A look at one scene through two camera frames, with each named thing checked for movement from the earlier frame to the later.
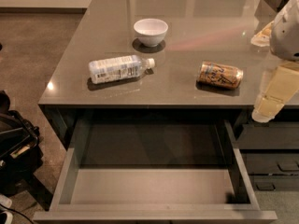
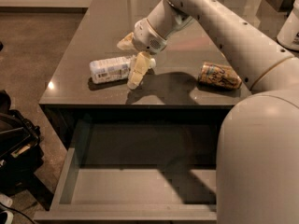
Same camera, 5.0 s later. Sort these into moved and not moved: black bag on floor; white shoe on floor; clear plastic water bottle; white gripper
Moved: white gripper
Not moved: black bag on floor; clear plastic water bottle; white shoe on floor
